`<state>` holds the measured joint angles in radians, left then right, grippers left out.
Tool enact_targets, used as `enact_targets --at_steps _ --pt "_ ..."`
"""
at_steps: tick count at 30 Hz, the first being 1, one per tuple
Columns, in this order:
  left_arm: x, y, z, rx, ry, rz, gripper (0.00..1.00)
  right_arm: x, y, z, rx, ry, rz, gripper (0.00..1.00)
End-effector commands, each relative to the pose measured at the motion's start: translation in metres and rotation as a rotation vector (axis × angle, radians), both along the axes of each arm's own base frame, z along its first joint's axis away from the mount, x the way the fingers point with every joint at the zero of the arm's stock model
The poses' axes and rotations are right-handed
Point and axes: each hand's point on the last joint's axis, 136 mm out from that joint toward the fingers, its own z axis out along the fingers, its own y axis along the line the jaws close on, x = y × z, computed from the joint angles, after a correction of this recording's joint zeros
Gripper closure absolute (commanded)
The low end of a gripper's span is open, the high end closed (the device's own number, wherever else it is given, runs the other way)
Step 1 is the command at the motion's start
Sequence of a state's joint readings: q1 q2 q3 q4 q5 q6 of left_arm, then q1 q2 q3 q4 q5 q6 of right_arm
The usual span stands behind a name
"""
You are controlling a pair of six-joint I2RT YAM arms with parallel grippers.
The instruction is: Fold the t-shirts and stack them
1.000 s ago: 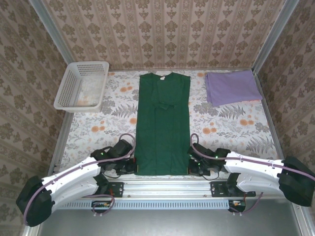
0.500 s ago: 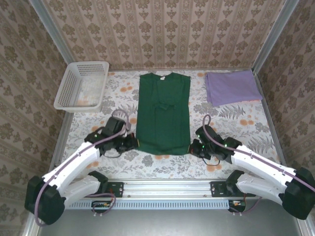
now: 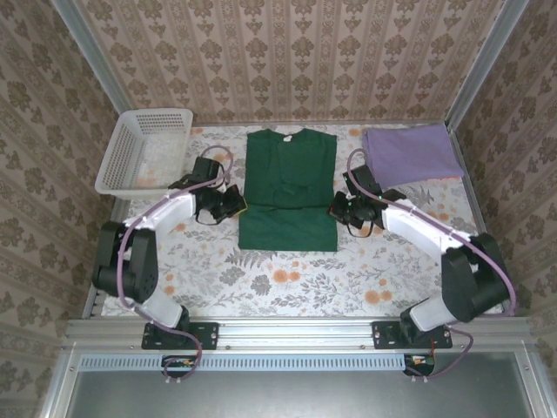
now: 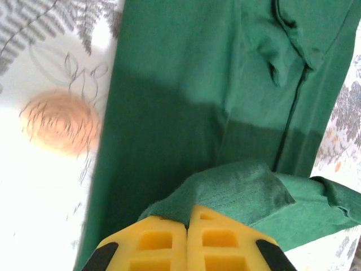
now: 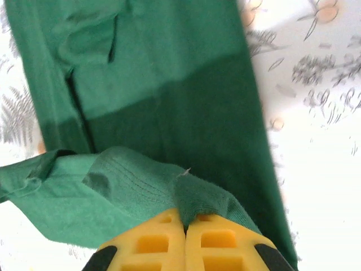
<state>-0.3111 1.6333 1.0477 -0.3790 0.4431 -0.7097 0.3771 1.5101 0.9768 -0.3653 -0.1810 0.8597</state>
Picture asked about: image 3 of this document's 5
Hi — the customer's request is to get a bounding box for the green t-shirt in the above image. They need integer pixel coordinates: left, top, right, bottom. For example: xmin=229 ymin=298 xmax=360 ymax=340
xmin=237 ymin=128 xmax=339 ymax=253

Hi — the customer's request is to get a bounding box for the purple folded t-shirt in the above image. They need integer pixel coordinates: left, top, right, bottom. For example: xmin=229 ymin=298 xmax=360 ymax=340
xmin=361 ymin=123 xmax=466 ymax=189

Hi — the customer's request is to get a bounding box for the floral printed tablecloth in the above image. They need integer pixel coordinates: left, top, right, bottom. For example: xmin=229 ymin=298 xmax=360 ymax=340
xmin=102 ymin=124 xmax=506 ymax=319

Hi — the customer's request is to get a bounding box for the white plastic perforated basket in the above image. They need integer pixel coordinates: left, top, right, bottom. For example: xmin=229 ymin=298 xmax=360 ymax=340
xmin=94 ymin=108 xmax=194 ymax=200

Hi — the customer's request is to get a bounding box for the black connector board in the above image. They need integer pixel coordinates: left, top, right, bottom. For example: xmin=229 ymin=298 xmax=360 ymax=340
xmin=161 ymin=354 xmax=197 ymax=378
xmin=404 ymin=353 xmax=436 ymax=376

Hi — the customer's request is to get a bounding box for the grey metal panel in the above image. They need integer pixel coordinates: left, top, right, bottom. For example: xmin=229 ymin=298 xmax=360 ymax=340
xmin=64 ymin=367 xmax=530 ymax=418

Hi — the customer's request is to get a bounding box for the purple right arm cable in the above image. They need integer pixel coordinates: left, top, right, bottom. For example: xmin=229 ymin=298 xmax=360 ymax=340
xmin=346 ymin=147 xmax=520 ymax=384

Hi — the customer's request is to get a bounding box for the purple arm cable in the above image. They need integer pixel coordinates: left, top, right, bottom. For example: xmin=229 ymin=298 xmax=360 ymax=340
xmin=346 ymin=147 xmax=520 ymax=384
xmin=115 ymin=145 xmax=234 ymax=384

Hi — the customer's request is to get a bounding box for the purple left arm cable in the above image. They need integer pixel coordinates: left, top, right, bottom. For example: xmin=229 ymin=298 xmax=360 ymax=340
xmin=115 ymin=145 xmax=234 ymax=384

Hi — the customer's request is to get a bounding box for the aluminium mounting rail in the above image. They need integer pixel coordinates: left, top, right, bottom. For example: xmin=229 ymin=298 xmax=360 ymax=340
xmin=64 ymin=317 xmax=540 ymax=353

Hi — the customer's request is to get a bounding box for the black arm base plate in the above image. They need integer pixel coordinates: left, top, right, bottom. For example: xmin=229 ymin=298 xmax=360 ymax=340
xmin=142 ymin=320 xmax=219 ymax=350
xmin=372 ymin=320 xmax=453 ymax=350

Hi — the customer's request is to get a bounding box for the white slotted cable duct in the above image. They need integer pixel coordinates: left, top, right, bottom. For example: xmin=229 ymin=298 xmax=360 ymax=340
xmin=80 ymin=353 xmax=408 ymax=372

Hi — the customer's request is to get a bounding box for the aluminium frame post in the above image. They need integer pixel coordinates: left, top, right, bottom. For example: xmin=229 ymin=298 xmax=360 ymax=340
xmin=50 ymin=0 xmax=132 ymax=118
xmin=444 ymin=0 xmax=531 ymax=131

